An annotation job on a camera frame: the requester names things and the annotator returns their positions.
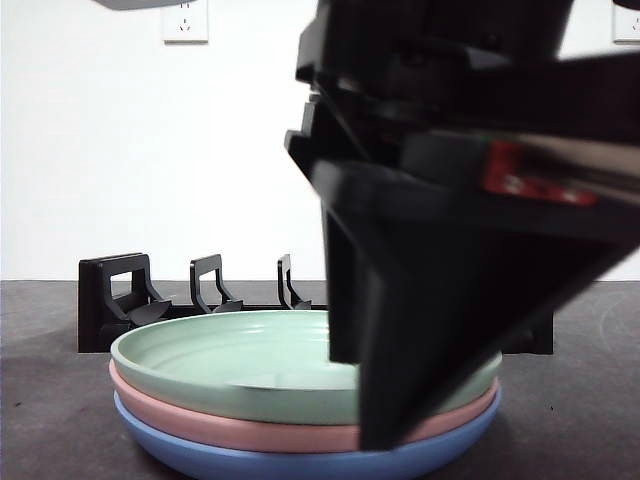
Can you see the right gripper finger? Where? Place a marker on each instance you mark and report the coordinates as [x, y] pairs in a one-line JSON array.
[[450, 300], [342, 310]]

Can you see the light green round plate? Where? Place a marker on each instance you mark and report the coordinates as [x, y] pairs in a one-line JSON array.
[[225, 350]]

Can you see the pink round plate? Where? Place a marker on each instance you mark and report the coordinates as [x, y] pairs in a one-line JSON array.
[[225, 430]]

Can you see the blue round plate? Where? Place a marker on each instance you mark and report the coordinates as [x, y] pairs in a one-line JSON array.
[[250, 465]]

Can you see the black plastic dish rack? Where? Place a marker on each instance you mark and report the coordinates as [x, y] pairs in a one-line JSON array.
[[92, 310]]

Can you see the white wall socket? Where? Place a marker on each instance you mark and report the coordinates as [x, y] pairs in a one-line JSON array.
[[629, 25], [185, 27]]

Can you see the left wrist grey camera box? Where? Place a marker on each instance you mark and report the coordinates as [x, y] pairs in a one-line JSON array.
[[140, 4]]

